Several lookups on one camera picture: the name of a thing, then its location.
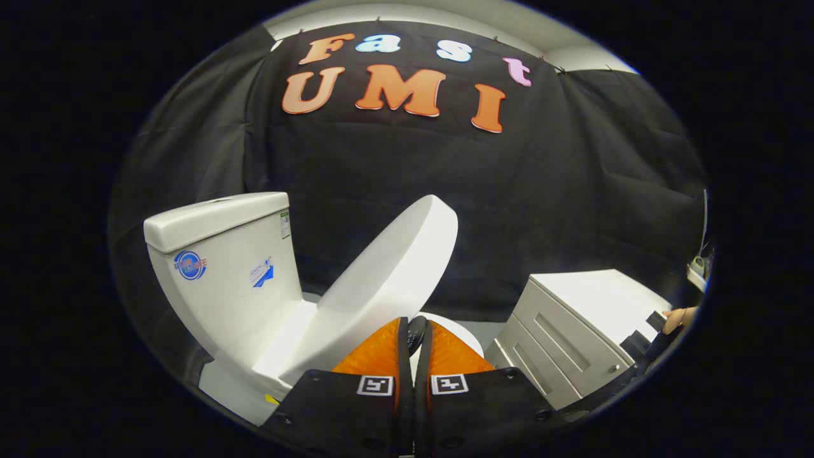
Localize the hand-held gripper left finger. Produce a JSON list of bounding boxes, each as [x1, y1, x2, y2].
[[264, 316, 414, 458]]

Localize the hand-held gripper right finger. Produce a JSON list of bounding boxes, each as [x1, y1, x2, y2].
[[413, 320, 560, 458]]

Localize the black round lid tag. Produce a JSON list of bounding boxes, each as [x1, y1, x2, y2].
[[407, 316, 429, 358]]

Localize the white drawer cabinet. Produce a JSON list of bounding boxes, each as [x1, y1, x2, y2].
[[485, 269, 673, 411]]

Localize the black backdrop cloth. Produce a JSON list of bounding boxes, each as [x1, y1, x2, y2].
[[108, 19, 708, 382]]

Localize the white toilet with tank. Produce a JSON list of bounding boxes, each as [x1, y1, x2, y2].
[[143, 192, 487, 427]]

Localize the white toilet lid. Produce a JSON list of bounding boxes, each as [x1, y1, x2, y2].
[[280, 195, 459, 386]]

